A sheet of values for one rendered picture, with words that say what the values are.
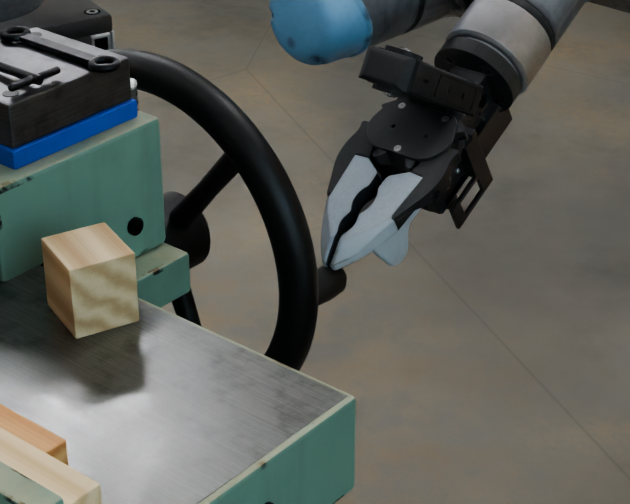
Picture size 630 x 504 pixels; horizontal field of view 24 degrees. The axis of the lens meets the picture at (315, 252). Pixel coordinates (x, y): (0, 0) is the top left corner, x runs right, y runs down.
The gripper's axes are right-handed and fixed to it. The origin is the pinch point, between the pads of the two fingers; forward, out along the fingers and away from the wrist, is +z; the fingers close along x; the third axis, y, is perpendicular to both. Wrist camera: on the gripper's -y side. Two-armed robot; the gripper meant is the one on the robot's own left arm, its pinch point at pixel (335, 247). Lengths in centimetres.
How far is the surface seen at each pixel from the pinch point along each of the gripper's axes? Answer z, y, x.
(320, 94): -109, 156, 141
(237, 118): -0.2, -13.0, 3.4
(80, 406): 24.7, -23.8, -9.9
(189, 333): 17.3, -19.6, -9.4
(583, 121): -131, 169, 85
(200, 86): -0.8, -14.5, 6.6
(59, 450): 28.3, -30.1, -15.8
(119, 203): 10.8, -17.5, 2.8
